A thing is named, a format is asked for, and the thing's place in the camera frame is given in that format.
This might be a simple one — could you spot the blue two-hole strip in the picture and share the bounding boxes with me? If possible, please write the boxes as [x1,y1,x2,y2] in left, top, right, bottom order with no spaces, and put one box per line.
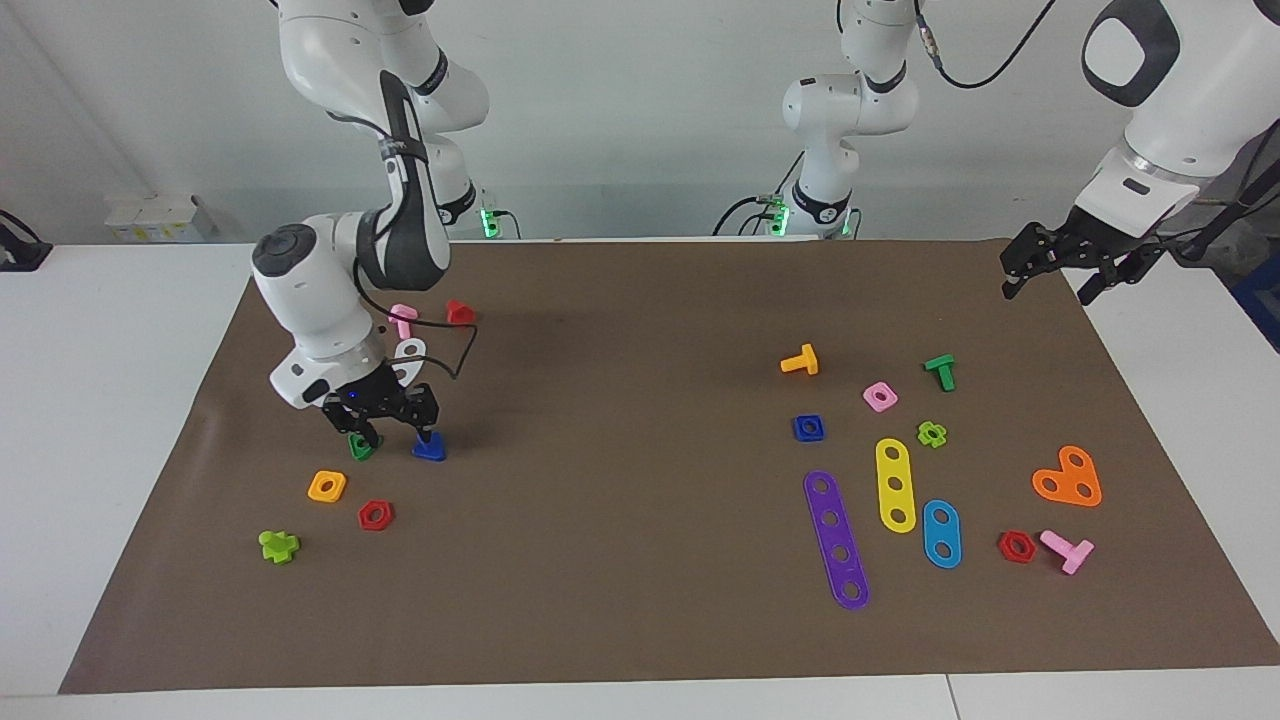
[921,499,963,570]

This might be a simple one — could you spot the yellow three-hole strip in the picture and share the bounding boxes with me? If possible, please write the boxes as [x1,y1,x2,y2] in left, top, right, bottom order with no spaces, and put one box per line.
[875,438,917,535]

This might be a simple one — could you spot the orange heart-shaped plate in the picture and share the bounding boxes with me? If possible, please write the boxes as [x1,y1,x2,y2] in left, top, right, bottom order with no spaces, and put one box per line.
[1031,445,1103,509]

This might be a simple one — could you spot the black left base cable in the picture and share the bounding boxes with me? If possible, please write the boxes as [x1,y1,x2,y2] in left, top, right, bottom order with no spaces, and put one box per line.
[713,195,776,238]

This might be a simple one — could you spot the white cardboard box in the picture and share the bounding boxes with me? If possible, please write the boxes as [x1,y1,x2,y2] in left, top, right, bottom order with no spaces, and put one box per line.
[105,194,217,244]

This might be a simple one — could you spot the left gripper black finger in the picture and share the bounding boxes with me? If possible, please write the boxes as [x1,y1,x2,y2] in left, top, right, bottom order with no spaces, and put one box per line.
[1078,250,1151,306]
[1001,223,1063,299]

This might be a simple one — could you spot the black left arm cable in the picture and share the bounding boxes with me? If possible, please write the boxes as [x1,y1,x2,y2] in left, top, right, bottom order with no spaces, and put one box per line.
[915,0,1057,91]

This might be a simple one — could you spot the white curved holed plate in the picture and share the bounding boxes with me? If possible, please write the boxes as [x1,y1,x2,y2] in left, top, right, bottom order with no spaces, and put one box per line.
[390,338,429,387]

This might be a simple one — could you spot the purple four-hole strip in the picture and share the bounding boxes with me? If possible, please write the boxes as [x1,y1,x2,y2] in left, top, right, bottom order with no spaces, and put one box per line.
[803,470,871,611]

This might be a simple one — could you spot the black stand pole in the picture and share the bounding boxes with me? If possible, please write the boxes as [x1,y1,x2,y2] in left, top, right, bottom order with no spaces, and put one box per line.
[1175,160,1280,266]

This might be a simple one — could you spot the black clamp device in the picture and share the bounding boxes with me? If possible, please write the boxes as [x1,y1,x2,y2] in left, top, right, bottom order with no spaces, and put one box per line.
[0,210,53,273]

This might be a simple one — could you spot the brown table mat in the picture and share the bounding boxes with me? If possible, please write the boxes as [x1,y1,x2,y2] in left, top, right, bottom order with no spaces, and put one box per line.
[58,238,1280,695]

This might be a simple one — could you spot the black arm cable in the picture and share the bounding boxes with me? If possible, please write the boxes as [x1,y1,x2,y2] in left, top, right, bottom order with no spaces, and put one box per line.
[915,0,1057,91]
[350,225,479,381]

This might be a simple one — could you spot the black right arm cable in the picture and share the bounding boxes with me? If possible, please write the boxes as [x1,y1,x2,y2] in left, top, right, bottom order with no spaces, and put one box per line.
[350,225,479,381]

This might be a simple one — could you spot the blue crate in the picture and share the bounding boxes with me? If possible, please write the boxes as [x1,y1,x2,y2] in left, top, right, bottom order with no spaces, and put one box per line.
[1235,255,1280,353]

